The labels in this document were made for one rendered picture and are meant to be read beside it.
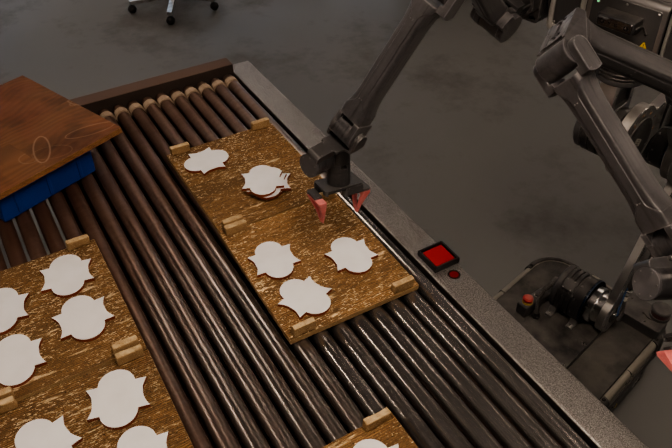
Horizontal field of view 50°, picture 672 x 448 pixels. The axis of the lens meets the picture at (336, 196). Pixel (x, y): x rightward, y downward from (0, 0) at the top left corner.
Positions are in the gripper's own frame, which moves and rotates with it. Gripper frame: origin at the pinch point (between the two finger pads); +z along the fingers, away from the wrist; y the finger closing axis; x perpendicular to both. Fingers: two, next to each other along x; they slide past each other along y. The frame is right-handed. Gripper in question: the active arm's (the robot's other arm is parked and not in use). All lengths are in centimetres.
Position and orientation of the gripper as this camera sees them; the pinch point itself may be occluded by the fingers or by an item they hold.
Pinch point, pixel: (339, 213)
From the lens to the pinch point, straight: 177.5
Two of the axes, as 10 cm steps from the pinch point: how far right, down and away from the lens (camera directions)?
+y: 8.7, -2.6, 4.1
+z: 0.2, 8.6, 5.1
